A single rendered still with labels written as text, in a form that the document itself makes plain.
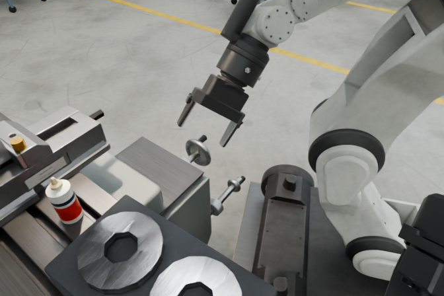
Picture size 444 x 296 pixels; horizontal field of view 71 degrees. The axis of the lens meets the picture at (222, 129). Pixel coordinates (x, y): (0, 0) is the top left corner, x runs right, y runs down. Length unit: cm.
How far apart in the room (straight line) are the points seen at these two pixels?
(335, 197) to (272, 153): 140
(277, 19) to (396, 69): 21
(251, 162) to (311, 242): 104
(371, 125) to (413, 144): 184
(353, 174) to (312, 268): 43
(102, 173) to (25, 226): 26
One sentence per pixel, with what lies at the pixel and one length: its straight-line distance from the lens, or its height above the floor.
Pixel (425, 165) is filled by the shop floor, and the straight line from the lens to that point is 235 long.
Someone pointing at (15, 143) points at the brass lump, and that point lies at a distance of 68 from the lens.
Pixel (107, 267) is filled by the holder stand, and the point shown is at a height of 113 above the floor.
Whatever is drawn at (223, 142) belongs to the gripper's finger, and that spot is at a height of 99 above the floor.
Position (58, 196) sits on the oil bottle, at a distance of 61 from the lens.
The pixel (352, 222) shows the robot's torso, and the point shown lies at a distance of 85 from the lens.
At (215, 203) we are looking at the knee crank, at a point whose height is 54.
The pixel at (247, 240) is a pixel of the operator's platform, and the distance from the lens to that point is 121.
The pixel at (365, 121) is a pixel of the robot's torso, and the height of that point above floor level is 109.
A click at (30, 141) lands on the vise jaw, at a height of 104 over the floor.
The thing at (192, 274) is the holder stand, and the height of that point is 113.
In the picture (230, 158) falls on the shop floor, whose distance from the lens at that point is 202.
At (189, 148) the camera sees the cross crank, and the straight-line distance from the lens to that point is 117.
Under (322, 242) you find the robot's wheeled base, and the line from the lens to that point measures 106.
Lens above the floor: 145
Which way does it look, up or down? 41 degrees down
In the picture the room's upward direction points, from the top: straight up
